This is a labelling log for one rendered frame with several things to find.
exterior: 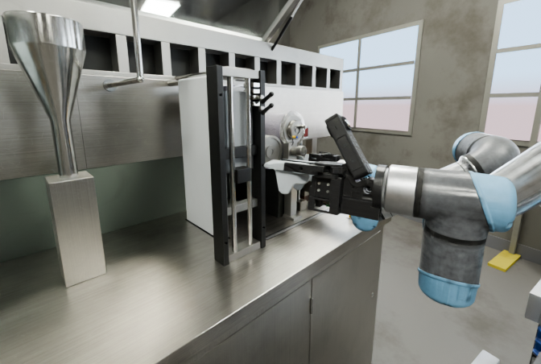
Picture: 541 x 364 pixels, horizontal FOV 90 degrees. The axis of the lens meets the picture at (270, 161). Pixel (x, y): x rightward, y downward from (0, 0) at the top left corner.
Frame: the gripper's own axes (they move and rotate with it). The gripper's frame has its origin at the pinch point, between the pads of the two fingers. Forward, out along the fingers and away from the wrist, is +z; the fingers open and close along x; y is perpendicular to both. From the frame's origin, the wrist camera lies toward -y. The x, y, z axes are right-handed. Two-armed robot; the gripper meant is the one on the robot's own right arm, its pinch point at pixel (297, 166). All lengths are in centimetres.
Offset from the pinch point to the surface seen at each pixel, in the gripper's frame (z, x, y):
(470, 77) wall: -11, -241, 52
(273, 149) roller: -2.2, 16.9, 9.5
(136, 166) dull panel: 31, 55, 4
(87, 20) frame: 31, 65, 51
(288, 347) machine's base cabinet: -29, 36, -45
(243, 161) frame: -12.0, 38.8, 9.4
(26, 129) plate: 31, 84, 19
